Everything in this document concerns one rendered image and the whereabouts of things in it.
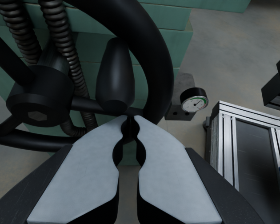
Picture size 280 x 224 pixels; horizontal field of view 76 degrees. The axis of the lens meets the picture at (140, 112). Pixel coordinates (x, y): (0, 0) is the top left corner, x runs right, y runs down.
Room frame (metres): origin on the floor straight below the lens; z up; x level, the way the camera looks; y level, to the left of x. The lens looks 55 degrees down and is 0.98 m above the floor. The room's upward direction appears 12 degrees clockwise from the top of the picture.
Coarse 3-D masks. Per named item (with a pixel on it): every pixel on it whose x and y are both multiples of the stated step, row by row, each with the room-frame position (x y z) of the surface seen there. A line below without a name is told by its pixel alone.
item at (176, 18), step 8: (144, 8) 0.31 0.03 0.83; (152, 8) 0.31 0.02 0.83; (160, 8) 0.31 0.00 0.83; (168, 8) 0.31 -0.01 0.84; (176, 8) 0.32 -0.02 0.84; (184, 8) 0.32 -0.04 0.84; (152, 16) 0.31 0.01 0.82; (160, 16) 0.31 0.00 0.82; (168, 16) 0.31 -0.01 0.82; (176, 16) 0.32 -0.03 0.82; (184, 16) 0.32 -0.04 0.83; (160, 24) 0.31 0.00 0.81; (168, 24) 0.32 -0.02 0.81; (176, 24) 0.32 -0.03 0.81; (184, 24) 0.32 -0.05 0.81
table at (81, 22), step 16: (144, 0) 0.31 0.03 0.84; (160, 0) 0.31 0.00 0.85; (176, 0) 0.32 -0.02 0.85; (192, 0) 0.32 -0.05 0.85; (208, 0) 0.33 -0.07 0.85; (224, 0) 0.33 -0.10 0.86; (240, 0) 0.34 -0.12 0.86; (0, 16) 0.18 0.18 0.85; (32, 16) 0.18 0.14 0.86; (80, 16) 0.20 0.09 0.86; (96, 32) 0.20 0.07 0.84
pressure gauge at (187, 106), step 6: (186, 90) 0.29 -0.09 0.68; (192, 90) 0.29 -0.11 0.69; (198, 90) 0.29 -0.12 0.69; (204, 90) 0.30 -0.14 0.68; (180, 96) 0.29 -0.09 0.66; (186, 96) 0.28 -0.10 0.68; (192, 96) 0.27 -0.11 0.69; (198, 96) 0.27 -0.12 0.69; (204, 96) 0.28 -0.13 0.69; (180, 102) 0.28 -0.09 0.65; (186, 102) 0.27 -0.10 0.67; (192, 102) 0.27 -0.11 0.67; (204, 102) 0.28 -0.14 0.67; (186, 108) 0.27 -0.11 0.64; (192, 108) 0.28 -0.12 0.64; (198, 108) 0.28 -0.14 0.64
